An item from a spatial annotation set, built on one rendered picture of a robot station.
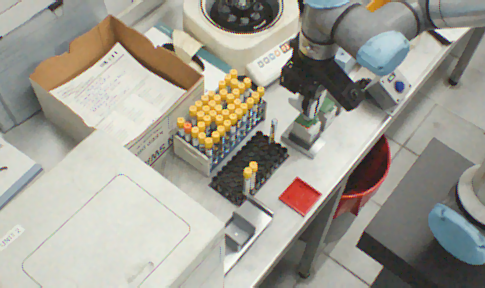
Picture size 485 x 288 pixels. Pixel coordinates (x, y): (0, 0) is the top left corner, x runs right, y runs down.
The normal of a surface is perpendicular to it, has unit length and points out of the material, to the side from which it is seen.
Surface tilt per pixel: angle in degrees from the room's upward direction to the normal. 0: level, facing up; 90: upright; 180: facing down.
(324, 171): 0
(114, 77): 2
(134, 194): 0
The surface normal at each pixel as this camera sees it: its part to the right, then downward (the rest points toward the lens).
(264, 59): 0.32, -0.23
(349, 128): 0.04, -0.55
